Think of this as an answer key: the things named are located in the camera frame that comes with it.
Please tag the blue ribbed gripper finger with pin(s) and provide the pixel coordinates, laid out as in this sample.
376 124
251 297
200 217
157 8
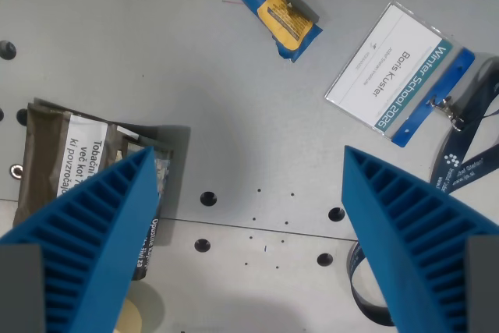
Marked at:
405 231
89 231

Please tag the blue and yellow snack bag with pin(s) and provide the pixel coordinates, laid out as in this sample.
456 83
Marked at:
273 5

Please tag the brown tobacco pouch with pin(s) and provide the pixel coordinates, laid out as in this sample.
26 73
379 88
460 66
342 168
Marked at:
50 153

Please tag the beige round object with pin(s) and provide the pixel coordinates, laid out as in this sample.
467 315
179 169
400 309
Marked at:
128 315

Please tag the steel table screw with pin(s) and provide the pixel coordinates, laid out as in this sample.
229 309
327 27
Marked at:
16 170

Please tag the conference name badge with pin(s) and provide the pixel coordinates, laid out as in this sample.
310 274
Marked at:
397 75

